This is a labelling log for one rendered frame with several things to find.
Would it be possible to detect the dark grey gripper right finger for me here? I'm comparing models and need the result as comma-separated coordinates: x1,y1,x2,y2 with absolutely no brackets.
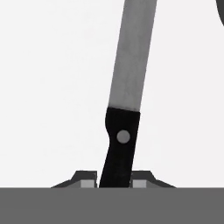
129,170,177,189

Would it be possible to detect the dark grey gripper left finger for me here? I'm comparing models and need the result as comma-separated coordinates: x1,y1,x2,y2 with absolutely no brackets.
51,170,98,189

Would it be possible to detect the black-handled kitchen knife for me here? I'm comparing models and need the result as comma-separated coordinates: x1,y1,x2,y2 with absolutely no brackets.
99,0,158,189

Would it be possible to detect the dark round object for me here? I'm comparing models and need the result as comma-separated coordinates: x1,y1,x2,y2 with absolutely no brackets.
215,0,224,26

